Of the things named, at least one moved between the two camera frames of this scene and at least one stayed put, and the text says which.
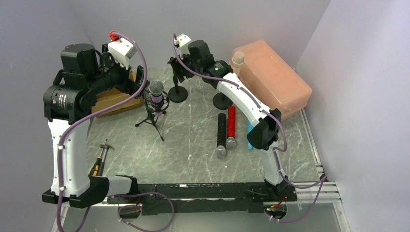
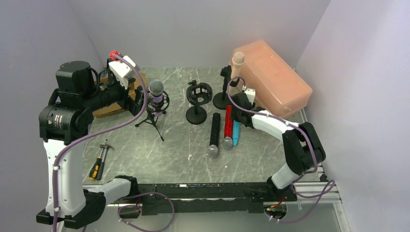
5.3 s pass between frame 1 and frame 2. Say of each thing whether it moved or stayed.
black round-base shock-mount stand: moved
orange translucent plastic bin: stayed
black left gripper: moved
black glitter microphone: moved
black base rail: stayed
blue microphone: moved
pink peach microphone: stayed
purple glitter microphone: stayed
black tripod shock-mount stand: stayed
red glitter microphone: stayed
